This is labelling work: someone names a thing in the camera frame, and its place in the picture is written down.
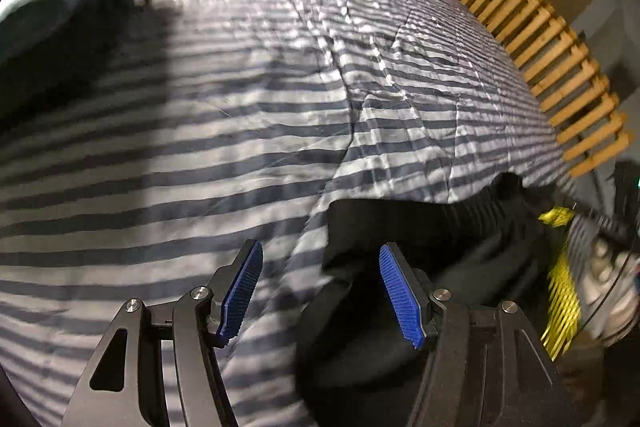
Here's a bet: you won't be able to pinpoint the grey striped bedsheet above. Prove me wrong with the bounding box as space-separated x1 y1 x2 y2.
0 0 576 427

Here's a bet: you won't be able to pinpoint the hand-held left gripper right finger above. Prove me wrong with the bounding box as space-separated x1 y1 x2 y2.
378 243 583 427

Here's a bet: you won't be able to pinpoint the black pants with yellow stripes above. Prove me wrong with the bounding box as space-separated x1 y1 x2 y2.
295 172 583 427

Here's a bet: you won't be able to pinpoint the yellow wooden slatted rail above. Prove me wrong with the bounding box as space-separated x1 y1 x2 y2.
386 0 635 178

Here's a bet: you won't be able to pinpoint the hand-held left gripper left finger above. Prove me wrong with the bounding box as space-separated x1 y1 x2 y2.
60 239 263 427

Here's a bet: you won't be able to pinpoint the person's right hand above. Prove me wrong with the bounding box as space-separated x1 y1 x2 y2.
587 237 640 345

